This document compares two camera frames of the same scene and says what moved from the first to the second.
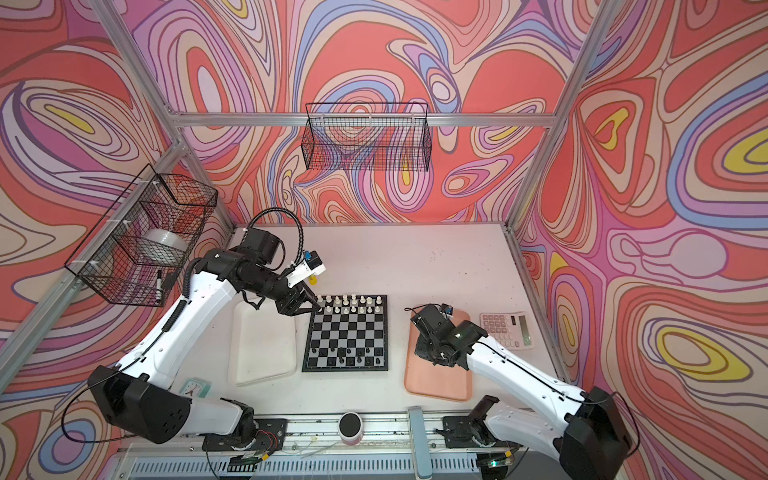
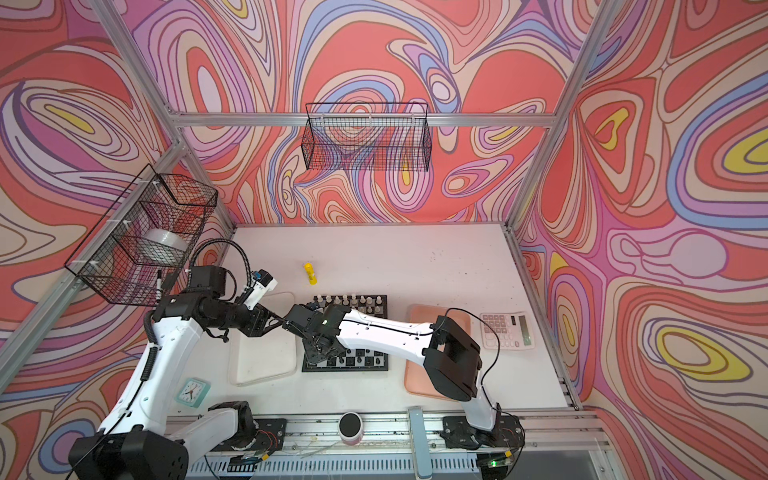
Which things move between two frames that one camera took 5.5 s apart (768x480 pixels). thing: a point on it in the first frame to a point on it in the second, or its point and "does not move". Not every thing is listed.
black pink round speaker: x=350 y=428 does not move
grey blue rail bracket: x=422 y=465 does not move
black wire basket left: x=139 y=248 does not move
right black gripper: x=421 y=351 to x=312 y=355
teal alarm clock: x=195 y=386 does not move
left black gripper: x=296 y=298 to x=256 y=323
